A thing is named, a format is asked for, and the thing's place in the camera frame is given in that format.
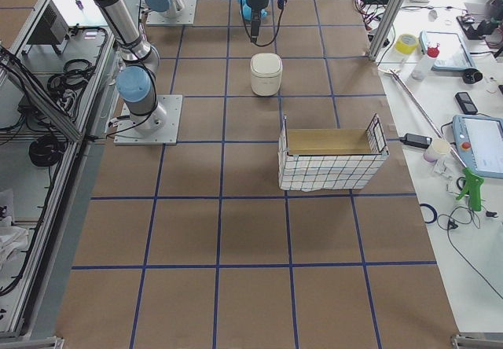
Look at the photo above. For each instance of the white trash can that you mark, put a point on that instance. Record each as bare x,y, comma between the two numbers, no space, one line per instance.
266,72

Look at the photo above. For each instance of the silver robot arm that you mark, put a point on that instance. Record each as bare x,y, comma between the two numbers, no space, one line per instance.
137,82
166,8

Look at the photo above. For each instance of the long metal rod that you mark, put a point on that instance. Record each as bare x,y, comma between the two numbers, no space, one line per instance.
396,77

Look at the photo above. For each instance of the yellow tape roll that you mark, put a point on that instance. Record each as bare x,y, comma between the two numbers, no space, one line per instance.
406,44

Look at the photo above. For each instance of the wooden box with grid cloth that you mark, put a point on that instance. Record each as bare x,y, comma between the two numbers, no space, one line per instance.
316,159

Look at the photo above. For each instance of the red capped squeeze bottle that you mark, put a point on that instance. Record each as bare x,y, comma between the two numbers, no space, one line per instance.
424,66

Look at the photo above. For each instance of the black power adapter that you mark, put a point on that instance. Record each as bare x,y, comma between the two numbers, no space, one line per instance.
416,140

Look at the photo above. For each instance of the blue teach pendant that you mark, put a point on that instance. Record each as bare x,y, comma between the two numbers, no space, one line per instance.
453,53
479,143

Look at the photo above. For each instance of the green plastic gun tool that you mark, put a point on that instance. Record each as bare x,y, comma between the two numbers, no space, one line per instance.
472,189

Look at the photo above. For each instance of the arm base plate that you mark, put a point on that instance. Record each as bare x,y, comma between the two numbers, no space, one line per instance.
160,128
186,18

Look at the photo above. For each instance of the aluminium frame post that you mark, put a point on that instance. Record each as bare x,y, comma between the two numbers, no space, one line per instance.
384,27

